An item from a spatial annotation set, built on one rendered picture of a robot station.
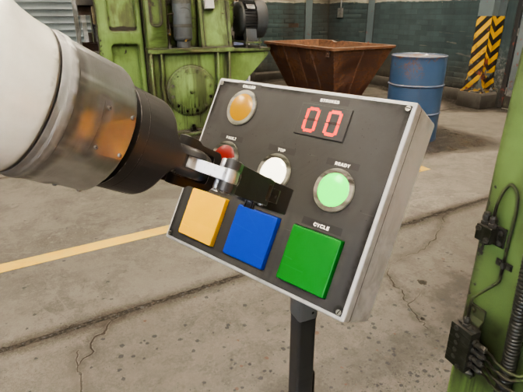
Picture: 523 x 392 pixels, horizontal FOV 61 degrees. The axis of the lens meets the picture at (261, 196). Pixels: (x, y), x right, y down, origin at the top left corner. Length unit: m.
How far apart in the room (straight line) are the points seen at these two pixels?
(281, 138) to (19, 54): 0.45
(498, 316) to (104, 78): 0.66
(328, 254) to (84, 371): 1.55
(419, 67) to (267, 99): 4.27
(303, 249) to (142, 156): 0.32
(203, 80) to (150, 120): 4.74
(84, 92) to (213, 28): 4.89
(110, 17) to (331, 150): 4.47
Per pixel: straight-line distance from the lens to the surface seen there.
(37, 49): 0.26
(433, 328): 2.19
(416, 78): 4.92
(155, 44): 4.89
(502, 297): 0.77
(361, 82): 7.11
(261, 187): 0.39
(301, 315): 0.80
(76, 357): 2.06
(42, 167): 0.28
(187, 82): 4.99
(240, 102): 0.71
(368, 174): 0.56
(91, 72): 0.28
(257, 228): 0.62
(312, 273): 0.57
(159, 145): 0.31
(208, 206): 0.68
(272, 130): 0.65
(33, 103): 0.25
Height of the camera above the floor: 1.30
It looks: 23 degrees down
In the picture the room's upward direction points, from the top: straight up
